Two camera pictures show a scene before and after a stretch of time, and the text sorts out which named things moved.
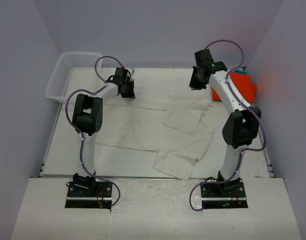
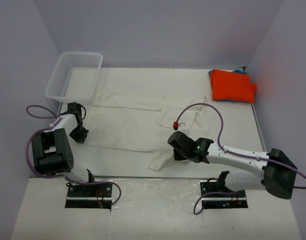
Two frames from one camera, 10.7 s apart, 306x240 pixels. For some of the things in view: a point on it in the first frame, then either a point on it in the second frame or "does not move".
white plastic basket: x=74 y=73 does not move
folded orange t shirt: x=242 y=81 does not move
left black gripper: x=130 y=94 -> x=81 y=137
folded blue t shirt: x=240 y=71 does not move
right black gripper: x=194 y=85 -> x=178 y=157
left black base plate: x=97 y=195 does not move
